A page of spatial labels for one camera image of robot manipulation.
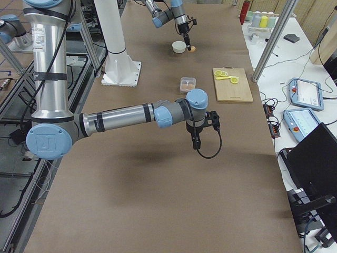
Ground black monitor stand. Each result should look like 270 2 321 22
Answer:
279 123 336 248

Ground far teach pendant tablet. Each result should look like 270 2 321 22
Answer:
289 78 324 111

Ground white bowl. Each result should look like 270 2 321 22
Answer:
172 41 186 54

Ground grey cup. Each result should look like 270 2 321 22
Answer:
251 14 261 27

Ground yellow cup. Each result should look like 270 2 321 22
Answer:
259 16 268 28

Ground yellow plastic knife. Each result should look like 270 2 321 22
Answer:
215 76 235 80

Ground red thermos bottle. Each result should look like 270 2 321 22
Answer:
239 0 251 25

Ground lemon slice stack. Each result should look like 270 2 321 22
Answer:
214 70 228 77

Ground near teach pendant tablet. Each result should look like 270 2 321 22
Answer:
284 108 321 142

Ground clear plastic egg box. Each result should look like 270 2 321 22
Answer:
180 77 196 93

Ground white pedestal column base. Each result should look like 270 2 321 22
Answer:
94 0 142 87

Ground wooden cutting board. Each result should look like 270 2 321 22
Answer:
213 68 253 102

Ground black looped camera cable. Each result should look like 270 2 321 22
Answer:
196 129 222 159

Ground aluminium frame post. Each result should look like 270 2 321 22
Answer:
252 0 298 83

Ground teach pendant tablet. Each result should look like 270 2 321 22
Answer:
284 108 321 142
289 78 324 111

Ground lemon slice single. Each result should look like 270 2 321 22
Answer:
230 76 239 84

